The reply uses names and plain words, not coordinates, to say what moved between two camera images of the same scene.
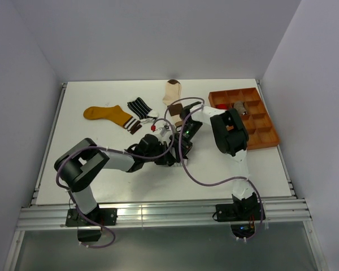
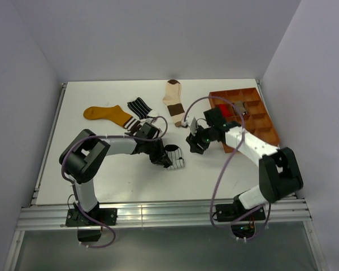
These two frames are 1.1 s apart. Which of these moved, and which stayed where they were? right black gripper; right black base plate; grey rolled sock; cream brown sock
Moved: right black gripper
Stayed: cream brown sock; right black base plate; grey rolled sock
